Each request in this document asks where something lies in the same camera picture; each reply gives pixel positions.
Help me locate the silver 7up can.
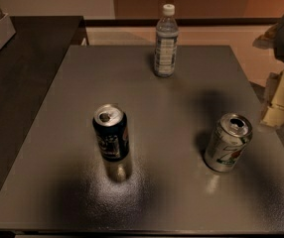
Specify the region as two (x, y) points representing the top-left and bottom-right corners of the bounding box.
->
(204, 113), (252, 173)

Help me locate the dark blue pepsi can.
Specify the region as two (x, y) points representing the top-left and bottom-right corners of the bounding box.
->
(92, 104), (129, 162)

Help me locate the dark side table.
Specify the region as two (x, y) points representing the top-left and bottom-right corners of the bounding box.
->
(0, 16), (85, 189)

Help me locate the clear plastic water bottle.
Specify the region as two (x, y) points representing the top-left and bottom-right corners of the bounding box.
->
(154, 4), (179, 77)

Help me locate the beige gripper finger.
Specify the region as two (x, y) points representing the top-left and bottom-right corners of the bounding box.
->
(260, 69), (284, 129)

